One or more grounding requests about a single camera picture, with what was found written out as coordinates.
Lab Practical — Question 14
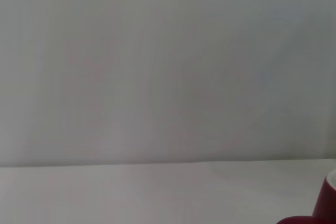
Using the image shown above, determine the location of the red ceramic cup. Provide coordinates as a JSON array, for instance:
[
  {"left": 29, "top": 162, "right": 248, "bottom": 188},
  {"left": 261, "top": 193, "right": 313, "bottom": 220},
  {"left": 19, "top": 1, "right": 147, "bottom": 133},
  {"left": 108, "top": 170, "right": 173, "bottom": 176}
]
[{"left": 277, "top": 168, "right": 336, "bottom": 224}]

